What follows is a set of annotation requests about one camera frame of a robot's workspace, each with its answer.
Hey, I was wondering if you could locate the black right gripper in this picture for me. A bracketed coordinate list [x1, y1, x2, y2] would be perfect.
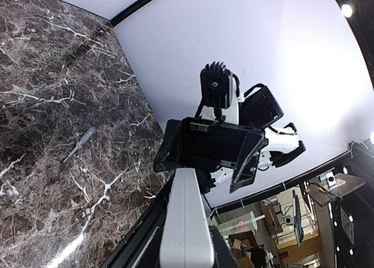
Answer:
[153, 117, 264, 193]

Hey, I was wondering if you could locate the clear handled screwdriver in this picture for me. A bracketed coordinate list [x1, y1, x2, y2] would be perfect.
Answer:
[63, 127, 96, 163]

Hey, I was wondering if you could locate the white remote with buttons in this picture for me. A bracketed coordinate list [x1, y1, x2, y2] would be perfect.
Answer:
[160, 168, 214, 268]

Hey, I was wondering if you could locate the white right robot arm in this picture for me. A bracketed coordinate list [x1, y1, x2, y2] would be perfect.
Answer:
[153, 79, 306, 193]

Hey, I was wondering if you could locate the black left frame post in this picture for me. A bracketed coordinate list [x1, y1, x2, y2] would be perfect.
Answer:
[110, 0, 153, 27]

